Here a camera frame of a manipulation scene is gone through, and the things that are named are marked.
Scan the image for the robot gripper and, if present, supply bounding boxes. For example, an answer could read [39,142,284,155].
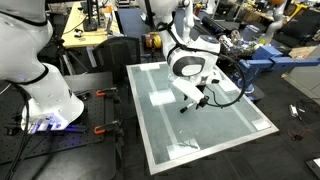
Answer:
[171,77,211,110]

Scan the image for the black capped silver marker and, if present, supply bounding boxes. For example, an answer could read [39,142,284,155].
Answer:
[179,102,198,114]

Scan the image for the black fabric office chair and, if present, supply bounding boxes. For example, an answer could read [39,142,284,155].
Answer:
[91,35,143,84]

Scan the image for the silver power adapter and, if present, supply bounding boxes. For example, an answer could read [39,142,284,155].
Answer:
[289,104,300,118]

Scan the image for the light wooden desk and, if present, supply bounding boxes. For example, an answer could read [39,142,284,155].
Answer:
[61,1,121,49]

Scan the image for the black monitor stand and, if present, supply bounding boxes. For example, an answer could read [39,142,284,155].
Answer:
[83,0,102,33]

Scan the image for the black perforated breadboard table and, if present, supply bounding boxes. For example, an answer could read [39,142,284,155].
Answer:
[0,71,118,180]

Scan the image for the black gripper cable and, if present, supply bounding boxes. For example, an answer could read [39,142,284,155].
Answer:
[155,20,248,109]

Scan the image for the yellow cable spool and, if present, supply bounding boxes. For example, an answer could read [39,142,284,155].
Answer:
[151,34,163,50]

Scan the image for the orange handled black clamp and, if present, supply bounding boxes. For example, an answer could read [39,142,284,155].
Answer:
[95,87,122,104]
[93,119,125,138]

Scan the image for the thin red cable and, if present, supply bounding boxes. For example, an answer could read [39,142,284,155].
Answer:
[286,128,314,142]

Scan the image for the black camera tripod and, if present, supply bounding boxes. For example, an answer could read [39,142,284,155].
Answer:
[54,38,89,76]

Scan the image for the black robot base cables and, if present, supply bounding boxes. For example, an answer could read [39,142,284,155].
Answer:
[2,84,34,180]

